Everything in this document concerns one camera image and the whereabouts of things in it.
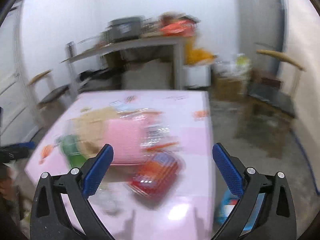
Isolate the clear zip bag red stripe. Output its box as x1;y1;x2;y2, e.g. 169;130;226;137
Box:
118;108;180;152

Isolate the blue trash basket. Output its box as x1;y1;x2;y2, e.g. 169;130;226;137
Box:
214;190;239;225

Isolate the cardboard box with trash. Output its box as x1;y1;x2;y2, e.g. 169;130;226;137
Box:
212;53;251;102

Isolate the green packet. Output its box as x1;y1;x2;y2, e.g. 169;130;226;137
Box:
60;134;86;168

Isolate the white door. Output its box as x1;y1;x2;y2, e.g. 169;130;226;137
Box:
0;0;41;145

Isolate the brown paper bag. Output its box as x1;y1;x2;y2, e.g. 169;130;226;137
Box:
72;107;120;158

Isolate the wooden chair black seat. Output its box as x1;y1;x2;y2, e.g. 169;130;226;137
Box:
247;49;306;128

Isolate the pink patterned tablecloth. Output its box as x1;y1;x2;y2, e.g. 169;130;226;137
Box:
25;90;215;239

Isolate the red plastic tray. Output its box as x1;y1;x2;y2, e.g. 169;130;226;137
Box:
127;151;183;202

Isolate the pink plastic bag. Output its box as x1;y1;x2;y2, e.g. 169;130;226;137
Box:
102;119;146;166

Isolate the white cabinet box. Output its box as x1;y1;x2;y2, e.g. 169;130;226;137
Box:
183;64;211;88

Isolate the yellow plastic bag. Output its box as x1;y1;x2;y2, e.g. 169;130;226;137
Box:
184;36;217;65

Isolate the grey side table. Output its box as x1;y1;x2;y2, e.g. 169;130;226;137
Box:
61;35;187;98

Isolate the grey refrigerator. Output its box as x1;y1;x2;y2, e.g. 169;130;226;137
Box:
236;0;285;75

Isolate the white mattress blue trim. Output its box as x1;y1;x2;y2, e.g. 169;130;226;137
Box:
284;0;319;192

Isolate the red plastic bag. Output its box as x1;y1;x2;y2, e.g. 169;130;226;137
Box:
159;12;200;37

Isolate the grey rice cooker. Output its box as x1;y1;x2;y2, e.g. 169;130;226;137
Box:
107;16;143;42

